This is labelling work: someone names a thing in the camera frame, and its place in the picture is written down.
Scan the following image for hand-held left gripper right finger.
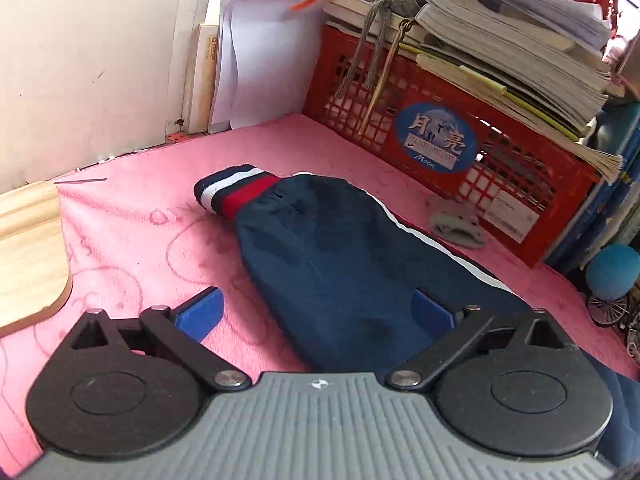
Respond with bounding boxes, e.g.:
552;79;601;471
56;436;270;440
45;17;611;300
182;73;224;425
385;287;576;391

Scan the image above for small grey cloth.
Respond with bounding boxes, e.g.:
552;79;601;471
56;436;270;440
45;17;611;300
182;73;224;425
427;195;488;250

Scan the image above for stack of books and papers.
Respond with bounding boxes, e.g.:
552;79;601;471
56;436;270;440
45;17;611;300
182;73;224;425
322;0;626;183

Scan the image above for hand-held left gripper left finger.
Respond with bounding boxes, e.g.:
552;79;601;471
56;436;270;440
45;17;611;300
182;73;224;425
70;287;251;392

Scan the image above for miniature bicycle model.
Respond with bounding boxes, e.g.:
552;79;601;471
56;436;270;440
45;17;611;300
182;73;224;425
586;294;632;330

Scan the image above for navy pants striped waistband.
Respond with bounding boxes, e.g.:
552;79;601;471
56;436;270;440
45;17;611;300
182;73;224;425
194;164;640;466

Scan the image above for white paper sheets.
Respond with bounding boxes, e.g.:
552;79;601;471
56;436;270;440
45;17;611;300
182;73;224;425
210;0;351;133

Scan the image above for pink printed blanket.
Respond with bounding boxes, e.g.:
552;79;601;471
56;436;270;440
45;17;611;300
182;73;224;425
0;112;640;471

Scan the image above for beige flat box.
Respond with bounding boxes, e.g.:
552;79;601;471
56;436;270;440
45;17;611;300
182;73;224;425
185;22;221;133

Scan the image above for blue storage box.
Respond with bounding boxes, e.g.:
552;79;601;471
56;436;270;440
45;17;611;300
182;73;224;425
545;105;640;281

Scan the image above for red plastic crate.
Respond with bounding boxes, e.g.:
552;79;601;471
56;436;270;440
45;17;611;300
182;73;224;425
302;22;601;268

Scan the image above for blue ball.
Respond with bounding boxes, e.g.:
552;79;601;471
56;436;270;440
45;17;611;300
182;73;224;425
585;244;640;306

